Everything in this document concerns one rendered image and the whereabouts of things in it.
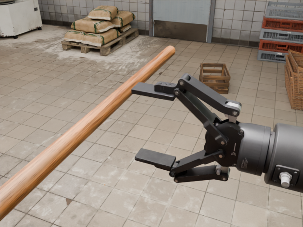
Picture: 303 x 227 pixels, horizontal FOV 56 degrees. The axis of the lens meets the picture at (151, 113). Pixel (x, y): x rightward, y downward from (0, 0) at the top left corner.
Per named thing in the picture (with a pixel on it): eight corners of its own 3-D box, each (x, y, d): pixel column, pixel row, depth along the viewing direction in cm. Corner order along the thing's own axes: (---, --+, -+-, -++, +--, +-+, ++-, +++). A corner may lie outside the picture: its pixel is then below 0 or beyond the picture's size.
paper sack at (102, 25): (115, 30, 453) (114, 19, 445) (100, 35, 425) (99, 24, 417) (84, 26, 480) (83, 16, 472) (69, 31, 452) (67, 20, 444)
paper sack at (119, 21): (120, 29, 466) (119, 18, 457) (101, 27, 479) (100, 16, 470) (137, 20, 514) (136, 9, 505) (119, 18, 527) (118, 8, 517)
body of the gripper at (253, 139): (272, 143, 38) (202, 128, 41) (259, 189, 42) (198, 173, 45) (274, 115, 43) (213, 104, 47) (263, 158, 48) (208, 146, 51)
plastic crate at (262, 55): (301, 65, 400) (304, 54, 392) (256, 60, 417) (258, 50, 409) (299, 56, 432) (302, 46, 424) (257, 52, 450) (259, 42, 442)
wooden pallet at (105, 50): (106, 56, 432) (105, 47, 425) (62, 50, 458) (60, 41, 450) (138, 36, 528) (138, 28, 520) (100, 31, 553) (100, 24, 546)
